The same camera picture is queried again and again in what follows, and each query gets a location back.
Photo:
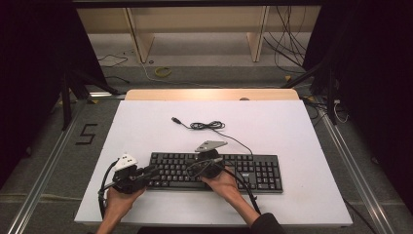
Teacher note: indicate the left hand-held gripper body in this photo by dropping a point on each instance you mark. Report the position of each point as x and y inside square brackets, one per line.
[126, 178]

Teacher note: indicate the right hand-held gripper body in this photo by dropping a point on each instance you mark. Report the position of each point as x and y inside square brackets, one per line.
[211, 164]

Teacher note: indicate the black keyboard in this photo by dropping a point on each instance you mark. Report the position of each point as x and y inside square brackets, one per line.
[259, 172]

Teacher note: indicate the person's left hand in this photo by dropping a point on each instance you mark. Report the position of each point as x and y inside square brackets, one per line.
[120, 201]

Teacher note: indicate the person's right hand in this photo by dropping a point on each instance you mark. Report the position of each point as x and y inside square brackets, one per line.
[225, 187]

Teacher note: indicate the white board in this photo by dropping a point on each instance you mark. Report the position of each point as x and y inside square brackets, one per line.
[276, 130]

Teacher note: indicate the black metal stand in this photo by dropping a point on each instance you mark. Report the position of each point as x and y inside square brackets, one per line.
[330, 97]
[66, 104]

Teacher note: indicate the yellow tape roll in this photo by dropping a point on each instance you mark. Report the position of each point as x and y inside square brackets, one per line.
[158, 73]

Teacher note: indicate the black curtain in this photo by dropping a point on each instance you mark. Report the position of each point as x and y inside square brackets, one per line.
[376, 81]
[29, 81]

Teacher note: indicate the aluminium floor rail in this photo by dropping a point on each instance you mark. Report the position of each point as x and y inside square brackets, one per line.
[42, 182]
[357, 175]

